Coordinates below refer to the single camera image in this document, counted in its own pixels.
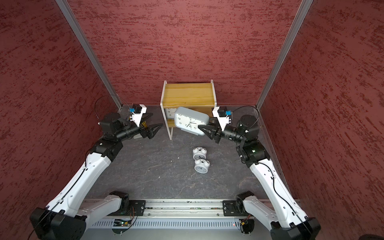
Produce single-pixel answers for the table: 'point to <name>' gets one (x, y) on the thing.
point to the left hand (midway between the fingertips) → (156, 121)
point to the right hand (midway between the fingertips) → (201, 126)
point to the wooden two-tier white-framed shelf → (199, 97)
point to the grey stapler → (139, 135)
